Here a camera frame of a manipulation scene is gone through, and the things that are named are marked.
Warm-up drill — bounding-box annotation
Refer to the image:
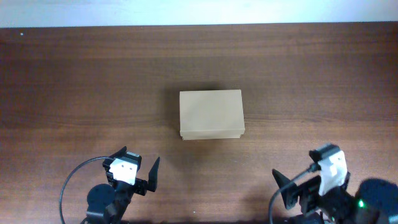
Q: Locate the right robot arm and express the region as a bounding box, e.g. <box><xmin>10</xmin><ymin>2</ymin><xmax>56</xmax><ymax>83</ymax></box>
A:
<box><xmin>268</xmin><ymin>143</ymin><xmax>397</xmax><ymax>224</ymax></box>

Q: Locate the left black camera cable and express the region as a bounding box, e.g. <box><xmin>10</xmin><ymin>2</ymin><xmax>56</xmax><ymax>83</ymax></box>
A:
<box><xmin>58</xmin><ymin>156</ymin><xmax>113</xmax><ymax>224</ymax></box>

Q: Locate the black camera cable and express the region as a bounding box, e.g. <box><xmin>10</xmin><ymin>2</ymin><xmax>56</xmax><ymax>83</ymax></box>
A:
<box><xmin>267</xmin><ymin>163</ymin><xmax>321</xmax><ymax>224</ymax></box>
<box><xmin>58</xmin><ymin>156</ymin><xmax>113</xmax><ymax>224</ymax></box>

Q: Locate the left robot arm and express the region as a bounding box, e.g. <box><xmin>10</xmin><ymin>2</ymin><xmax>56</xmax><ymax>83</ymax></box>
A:
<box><xmin>85</xmin><ymin>146</ymin><xmax>160</xmax><ymax>224</ymax></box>

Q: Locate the cardboard box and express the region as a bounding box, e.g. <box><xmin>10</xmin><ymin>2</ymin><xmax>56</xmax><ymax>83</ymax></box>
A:
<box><xmin>179</xmin><ymin>90</ymin><xmax>245</xmax><ymax>141</ymax></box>

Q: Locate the right black camera cable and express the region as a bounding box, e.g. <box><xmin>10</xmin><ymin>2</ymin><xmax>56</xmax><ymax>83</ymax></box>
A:
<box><xmin>267</xmin><ymin>163</ymin><xmax>321</xmax><ymax>224</ymax></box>

